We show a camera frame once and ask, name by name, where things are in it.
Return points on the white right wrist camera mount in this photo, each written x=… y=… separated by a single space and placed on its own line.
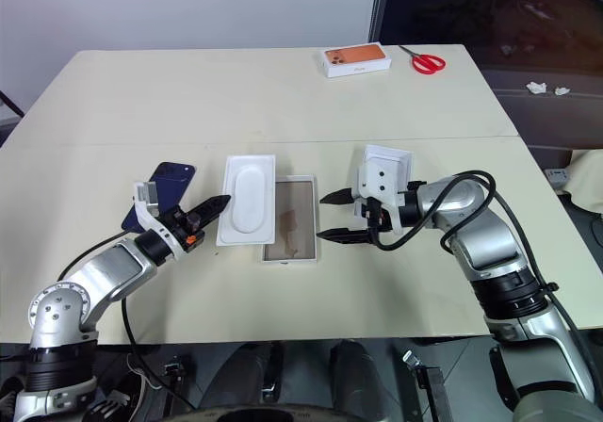
x=381 y=177

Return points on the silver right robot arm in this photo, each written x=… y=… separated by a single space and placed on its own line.
x=490 y=238

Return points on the white box with orange phone print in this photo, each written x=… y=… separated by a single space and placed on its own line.
x=355 y=59

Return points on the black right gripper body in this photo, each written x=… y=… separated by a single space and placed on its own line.
x=377 y=217

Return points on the white power strip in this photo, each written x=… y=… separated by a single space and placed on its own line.
x=559 y=178

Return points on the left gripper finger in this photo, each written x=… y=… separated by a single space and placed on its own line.
x=212 y=204
x=212 y=215

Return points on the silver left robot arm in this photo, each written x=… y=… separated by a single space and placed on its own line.
x=113 y=266

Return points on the grey partition post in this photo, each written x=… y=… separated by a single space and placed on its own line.
x=379 y=3

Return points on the black stand leg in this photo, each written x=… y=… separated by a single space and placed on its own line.
x=10 y=104

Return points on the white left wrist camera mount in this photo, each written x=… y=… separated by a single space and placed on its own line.
x=150 y=222

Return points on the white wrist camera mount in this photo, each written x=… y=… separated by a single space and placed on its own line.
x=381 y=177
x=150 y=222

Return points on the grey metal bracket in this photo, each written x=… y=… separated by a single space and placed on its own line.
x=426 y=384

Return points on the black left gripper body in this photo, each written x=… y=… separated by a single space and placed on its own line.
x=184 y=231

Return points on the crumpled white paper scrap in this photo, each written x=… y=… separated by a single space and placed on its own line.
x=537 y=87
x=562 y=90

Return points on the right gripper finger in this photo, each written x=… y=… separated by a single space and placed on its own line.
x=348 y=236
x=340 y=197

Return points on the dark blue smartphone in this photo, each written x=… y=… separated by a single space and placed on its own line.
x=169 y=179

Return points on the white box base tray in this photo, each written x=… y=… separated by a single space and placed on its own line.
x=294 y=224

